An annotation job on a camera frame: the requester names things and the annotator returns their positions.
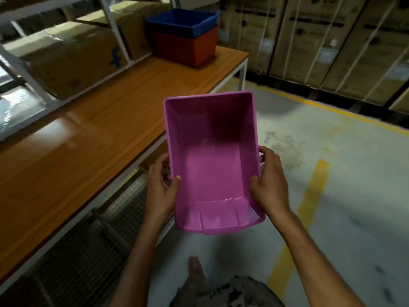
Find clear plastic wrapped package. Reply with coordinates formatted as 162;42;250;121
0;65;47;131

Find plain cardboard box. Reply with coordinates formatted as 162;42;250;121
77;1;173;61

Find blue plastic bin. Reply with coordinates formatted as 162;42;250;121
146;9;220;39

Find red plastic bin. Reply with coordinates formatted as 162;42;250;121
150;25;219;67

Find wooden table with white frame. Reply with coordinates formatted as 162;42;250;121
0;45;250;286

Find wire mesh shelf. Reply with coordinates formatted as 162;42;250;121
19;171;174;307

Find person's left hand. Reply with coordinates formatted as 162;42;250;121
147;153;181;223

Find person's camouflage shorts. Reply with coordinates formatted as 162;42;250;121
169;273;285;307

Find large strapped cardboard box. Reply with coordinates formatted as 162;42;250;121
320;0;409;106
268;0;368;90
387;88;409;115
219;0;287;75

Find white metal shelf rack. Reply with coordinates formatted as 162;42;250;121
0;0;179;142

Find person's left forearm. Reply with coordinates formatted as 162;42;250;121
108;210;176;307

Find pink plastic bin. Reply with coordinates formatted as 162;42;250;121
163;91;266;236

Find person's right forearm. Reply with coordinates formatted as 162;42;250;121
271;209;368;307

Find person's right hand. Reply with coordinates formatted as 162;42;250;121
249;146;291;218

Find cardboard box with blue print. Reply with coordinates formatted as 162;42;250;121
3;22;126;100

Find person's foot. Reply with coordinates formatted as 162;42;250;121
188;256;204;278

